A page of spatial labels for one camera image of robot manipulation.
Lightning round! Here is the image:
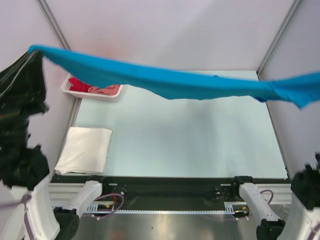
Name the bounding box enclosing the blue t-shirt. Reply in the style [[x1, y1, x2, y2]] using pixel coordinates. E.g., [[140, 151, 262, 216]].
[[27, 45, 320, 109]]

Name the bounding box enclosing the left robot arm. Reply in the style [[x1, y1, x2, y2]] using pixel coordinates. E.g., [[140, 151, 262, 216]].
[[0, 50, 111, 240]]

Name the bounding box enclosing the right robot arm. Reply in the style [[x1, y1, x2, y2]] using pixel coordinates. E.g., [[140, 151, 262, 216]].
[[230, 164, 320, 240]]

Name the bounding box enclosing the white plastic basket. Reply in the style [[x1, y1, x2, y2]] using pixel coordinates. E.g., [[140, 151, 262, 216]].
[[61, 73, 126, 103]]

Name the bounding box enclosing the magenta crumpled t-shirt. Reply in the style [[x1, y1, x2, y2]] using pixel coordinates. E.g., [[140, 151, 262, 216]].
[[68, 77, 92, 93]]

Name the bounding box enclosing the white folded t-shirt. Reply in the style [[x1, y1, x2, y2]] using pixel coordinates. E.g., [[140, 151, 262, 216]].
[[54, 127, 112, 174]]

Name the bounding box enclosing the pink crumpled t-shirt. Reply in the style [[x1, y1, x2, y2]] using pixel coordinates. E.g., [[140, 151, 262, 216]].
[[88, 84, 121, 96]]

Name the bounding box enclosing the aluminium frame rail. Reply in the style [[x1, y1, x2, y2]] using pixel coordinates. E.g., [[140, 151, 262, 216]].
[[49, 183, 292, 205]]

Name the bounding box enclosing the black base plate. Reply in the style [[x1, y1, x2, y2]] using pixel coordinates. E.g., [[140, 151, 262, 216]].
[[51, 175, 291, 204]]

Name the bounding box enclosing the white slotted cable duct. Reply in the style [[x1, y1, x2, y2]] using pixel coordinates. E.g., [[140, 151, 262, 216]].
[[87, 199, 250, 216]]

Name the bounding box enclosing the right corner aluminium post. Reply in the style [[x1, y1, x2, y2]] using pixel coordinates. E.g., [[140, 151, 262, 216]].
[[256, 0, 303, 78]]

